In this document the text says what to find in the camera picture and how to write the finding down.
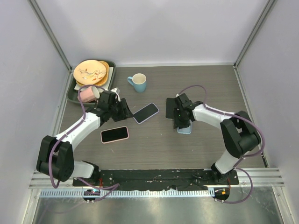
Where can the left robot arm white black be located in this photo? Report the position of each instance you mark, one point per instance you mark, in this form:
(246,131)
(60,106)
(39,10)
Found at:
(56,157)

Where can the dark green phone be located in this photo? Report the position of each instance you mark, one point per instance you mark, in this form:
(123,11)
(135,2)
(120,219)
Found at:
(115,134)

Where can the pink cup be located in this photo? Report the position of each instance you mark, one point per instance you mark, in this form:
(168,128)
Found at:
(89,94)

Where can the blue ceramic mug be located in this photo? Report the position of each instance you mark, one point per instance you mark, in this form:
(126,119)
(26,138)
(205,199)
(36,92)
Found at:
(138,81)

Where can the light blue phone case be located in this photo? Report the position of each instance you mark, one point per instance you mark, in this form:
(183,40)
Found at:
(187,130)

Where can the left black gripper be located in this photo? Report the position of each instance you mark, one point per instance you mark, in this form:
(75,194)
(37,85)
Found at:
(125,112)

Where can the silver phone black screen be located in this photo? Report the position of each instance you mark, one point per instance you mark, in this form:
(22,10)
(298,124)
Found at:
(171,108)

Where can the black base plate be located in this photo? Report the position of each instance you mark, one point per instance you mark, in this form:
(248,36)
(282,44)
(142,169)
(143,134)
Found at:
(159,179)

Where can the pink phone case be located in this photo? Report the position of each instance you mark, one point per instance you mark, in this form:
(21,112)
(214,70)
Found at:
(115,134)

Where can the lilac phone case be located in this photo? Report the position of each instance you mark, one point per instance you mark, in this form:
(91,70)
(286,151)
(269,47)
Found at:
(146,113)

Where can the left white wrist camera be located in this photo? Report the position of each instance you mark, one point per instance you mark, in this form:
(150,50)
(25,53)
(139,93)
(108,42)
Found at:
(116,91)

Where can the dark green tray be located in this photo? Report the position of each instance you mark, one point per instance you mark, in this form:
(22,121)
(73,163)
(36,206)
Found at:
(72,93)

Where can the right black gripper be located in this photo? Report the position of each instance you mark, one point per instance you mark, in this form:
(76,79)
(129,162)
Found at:
(177,122)

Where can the white slotted cable duct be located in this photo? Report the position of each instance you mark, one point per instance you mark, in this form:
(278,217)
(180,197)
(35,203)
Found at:
(86,193)

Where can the orange rimmed plate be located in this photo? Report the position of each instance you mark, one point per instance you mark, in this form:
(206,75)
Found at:
(104,77)

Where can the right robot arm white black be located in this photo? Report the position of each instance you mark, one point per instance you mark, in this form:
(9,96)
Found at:
(239,134)

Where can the floral cream plate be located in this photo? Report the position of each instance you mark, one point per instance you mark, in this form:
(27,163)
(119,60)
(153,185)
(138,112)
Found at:
(90,72)

